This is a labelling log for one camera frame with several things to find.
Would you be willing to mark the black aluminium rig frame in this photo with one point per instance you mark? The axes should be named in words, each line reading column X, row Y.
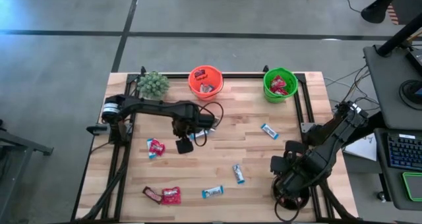
column 244, row 75

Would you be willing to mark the black plastic bucket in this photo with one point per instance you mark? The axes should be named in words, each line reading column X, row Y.
column 301, row 202

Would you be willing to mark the black desk support bar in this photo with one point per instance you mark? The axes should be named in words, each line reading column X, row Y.
column 372, row 126

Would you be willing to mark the orange plastic bucket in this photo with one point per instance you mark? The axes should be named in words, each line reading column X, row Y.
column 216, row 77

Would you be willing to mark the green plastic bucket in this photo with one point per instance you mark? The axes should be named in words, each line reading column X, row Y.
column 292, row 85

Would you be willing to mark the white paper sheet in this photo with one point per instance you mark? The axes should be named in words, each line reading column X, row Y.
column 362, row 150

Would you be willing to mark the black floor stand post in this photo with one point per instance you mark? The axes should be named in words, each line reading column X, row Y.
column 376, row 11

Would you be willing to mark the grey metal bracket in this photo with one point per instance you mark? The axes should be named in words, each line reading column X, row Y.
column 305, row 127

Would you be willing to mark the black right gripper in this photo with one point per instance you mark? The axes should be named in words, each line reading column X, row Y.
column 291, row 182

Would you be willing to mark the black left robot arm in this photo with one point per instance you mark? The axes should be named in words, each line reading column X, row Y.
column 155, row 107

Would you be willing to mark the black caster wheel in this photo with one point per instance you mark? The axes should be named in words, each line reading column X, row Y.
column 381, row 196

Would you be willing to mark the black backlit keyboard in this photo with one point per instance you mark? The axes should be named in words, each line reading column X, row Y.
column 405, row 151

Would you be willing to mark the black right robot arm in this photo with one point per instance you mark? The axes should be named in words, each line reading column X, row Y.
column 339, row 135

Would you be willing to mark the black orange striped mat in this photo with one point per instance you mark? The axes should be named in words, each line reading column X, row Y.
column 393, row 14

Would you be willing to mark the small artificial green plant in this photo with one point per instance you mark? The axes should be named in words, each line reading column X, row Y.
column 153, row 85

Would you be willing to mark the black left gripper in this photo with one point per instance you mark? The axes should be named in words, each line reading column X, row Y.
column 191, row 122

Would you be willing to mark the black slanted pole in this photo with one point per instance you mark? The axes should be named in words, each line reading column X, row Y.
column 399, row 36

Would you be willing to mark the dark red candy bar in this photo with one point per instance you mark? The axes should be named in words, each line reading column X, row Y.
column 200, row 74

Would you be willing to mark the brown white candy bar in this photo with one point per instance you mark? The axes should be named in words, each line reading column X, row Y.
column 201, row 89

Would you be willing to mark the grey desk shelf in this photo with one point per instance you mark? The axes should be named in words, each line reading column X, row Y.
column 395, row 184

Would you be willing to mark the grey metal workbench frame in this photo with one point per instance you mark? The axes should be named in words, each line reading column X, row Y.
column 26, row 144

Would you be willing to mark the black round stand base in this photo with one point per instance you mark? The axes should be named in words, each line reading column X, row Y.
column 409, row 92

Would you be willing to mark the black table clamp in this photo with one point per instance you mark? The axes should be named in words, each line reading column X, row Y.
column 95, row 129

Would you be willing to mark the red candy packet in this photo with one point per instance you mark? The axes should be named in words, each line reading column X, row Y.
column 157, row 147
column 171, row 195
column 278, row 82
column 280, row 91

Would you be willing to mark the black pad with green edge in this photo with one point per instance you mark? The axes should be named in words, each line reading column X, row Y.
column 415, row 186

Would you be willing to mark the grey desk top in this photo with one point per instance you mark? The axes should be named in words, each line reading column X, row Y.
column 382, row 85

